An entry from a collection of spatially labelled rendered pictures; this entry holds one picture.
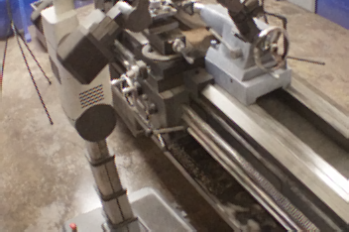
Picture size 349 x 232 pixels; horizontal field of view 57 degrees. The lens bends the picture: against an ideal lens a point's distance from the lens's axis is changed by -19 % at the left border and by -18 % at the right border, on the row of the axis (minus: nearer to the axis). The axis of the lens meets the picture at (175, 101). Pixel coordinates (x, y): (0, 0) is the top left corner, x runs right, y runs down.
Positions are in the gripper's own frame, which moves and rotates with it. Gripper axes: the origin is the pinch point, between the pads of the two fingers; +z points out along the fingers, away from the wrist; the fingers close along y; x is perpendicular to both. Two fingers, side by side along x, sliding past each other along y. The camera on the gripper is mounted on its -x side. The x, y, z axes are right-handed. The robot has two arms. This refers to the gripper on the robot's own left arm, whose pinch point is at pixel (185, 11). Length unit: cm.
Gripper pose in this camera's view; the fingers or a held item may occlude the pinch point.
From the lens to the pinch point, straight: 172.6
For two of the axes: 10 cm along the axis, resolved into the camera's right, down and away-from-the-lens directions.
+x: -6.9, 7.2, -0.8
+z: 4.8, 5.3, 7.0
